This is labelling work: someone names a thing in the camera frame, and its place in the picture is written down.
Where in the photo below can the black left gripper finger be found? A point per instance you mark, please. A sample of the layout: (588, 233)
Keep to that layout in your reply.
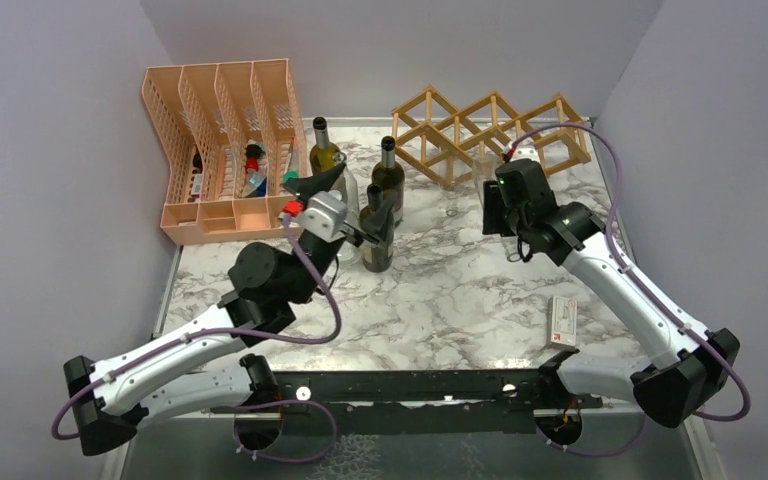
(377, 219)
(307, 187)

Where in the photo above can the green bottle silver cap front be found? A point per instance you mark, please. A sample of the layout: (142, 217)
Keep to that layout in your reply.
(390, 176)

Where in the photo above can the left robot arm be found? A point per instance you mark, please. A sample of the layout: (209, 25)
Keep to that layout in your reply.
(207, 362)

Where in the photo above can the green bottle black cap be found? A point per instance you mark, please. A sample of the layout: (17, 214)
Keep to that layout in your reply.
(376, 258)

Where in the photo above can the squat clear glass bottle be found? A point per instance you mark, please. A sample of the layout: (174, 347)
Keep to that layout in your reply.
(349, 251)

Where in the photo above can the green bottle silver cap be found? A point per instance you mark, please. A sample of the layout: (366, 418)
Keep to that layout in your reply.
(390, 176)
(321, 156)

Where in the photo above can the green bottle silver cap rear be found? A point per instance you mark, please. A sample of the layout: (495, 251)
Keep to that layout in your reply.
(321, 156)

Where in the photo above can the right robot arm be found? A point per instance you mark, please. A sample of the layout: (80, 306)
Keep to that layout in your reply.
(685, 363)

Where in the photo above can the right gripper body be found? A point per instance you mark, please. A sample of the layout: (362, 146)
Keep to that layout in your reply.
(516, 223)

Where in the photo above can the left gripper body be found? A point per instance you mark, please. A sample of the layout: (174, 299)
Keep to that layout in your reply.
(349, 233)

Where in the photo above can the peach plastic file organizer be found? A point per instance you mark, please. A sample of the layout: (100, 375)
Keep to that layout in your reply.
(208, 107)

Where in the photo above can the small white red box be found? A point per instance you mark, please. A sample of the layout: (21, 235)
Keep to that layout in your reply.
(562, 323)

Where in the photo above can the wooden lattice wine rack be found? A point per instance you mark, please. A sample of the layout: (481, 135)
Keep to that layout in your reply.
(440, 140)

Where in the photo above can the small items in organizer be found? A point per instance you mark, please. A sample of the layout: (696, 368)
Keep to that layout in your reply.
(235, 180)

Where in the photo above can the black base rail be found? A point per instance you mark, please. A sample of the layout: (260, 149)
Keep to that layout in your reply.
(410, 402)

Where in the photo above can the slim clear glass bottle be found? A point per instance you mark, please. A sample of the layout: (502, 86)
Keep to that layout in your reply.
(347, 186)

